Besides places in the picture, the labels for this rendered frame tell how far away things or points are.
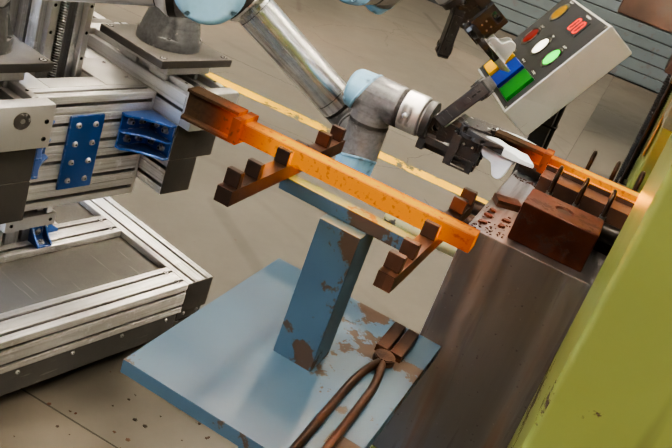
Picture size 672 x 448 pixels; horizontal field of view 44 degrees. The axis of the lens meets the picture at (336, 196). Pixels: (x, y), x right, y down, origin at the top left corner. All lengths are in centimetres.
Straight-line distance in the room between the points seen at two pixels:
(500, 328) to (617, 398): 33
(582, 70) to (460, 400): 79
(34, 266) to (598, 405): 150
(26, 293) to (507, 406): 118
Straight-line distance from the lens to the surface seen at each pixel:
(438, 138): 147
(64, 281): 213
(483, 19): 180
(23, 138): 161
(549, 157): 142
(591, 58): 184
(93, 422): 207
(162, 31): 193
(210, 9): 139
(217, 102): 109
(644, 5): 132
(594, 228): 129
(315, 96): 160
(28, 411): 207
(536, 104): 184
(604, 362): 102
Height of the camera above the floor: 138
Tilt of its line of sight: 23 degrees down
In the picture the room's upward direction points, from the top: 20 degrees clockwise
